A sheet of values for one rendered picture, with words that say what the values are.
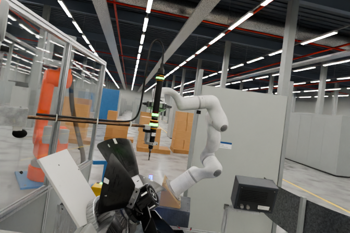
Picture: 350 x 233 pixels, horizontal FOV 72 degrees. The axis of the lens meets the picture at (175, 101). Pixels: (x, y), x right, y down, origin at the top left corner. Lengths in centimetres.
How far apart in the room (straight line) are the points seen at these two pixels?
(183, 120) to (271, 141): 636
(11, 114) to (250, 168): 277
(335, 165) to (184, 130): 566
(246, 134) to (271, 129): 32
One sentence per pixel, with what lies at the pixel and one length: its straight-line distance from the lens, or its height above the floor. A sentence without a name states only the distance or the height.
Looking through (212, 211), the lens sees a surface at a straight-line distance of 335.
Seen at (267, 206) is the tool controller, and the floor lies 110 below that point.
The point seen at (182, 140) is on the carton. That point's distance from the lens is 945.
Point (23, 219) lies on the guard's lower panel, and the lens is 183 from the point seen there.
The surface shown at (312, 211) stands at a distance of 280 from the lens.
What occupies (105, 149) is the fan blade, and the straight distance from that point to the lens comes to 128.
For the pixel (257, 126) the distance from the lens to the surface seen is 324.
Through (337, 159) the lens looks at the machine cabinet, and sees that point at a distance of 1076.
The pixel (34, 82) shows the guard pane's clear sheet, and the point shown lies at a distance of 160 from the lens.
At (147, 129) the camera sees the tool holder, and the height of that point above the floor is 152.
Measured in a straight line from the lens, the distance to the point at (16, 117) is 107.
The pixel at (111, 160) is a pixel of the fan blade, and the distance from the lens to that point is 101.
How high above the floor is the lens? 164
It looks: 2 degrees up
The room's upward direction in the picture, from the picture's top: 8 degrees clockwise
